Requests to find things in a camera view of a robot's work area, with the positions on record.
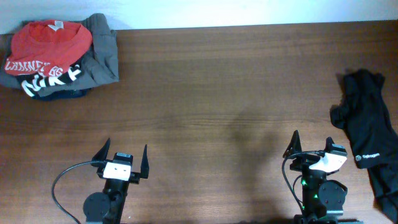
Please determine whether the red folded shirt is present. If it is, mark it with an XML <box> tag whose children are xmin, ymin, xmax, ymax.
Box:
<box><xmin>4</xmin><ymin>20</ymin><xmax>93</xmax><ymax>77</ymax></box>

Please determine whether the black cable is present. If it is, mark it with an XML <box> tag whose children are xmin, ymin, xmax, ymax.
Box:
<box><xmin>51</xmin><ymin>160</ymin><xmax>106</xmax><ymax>224</ymax></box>
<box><xmin>281</xmin><ymin>150</ymin><xmax>326</xmax><ymax>212</ymax></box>

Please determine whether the right black cable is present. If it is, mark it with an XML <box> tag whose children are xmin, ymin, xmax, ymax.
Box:
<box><xmin>281</xmin><ymin>150</ymin><xmax>326</xmax><ymax>212</ymax></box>

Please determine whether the left black cable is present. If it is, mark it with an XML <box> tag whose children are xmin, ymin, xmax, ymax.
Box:
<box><xmin>51</xmin><ymin>160</ymin><xmax>106</xmax><ymax>224</ymax></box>

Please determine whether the black t-shirt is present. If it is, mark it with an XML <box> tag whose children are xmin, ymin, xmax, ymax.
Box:
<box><xmin>330</xmin><ymin>69</ymin><xmax>397</xmax><ymax>223</ymax></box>

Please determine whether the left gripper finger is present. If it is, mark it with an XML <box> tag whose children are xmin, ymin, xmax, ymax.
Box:
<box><xmin>92</xmin><ymin>138</ymin><xmax>111</xmax><ymax>161</ymax></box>
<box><xmin>140</xmin><ymin>145</ymin><xmax>149</xmax><ymax>179</ymax></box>

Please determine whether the dark blue folded garment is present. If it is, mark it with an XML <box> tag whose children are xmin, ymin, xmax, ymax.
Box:
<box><xmin>33</xmin><ymin>88</ymin><xmax>91</xmax><ymax>101</ymax></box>

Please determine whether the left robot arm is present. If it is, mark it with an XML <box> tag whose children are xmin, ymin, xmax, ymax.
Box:
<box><xmin>83</xmin><ymin>139</ymin><xmax>150</xmax><ymax>224</ymax></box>

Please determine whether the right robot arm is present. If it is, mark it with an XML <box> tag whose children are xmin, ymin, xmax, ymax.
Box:
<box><xmin>281</xmin><ymin>130</ymin><xmax>361</xmax><ymax>224</ymax></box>

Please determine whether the black white lettered shirt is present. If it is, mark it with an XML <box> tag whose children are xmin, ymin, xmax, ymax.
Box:
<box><xmin>17</xmin><ymin>64</ymin><xmax>82</xmax><ymax>97</ymax></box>

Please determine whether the grey folded garment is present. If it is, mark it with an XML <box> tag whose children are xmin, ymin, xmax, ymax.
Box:
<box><xmin>0</xmin><ymin>12</ymin><xmax>120</xmax><ymax>97</ymax></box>

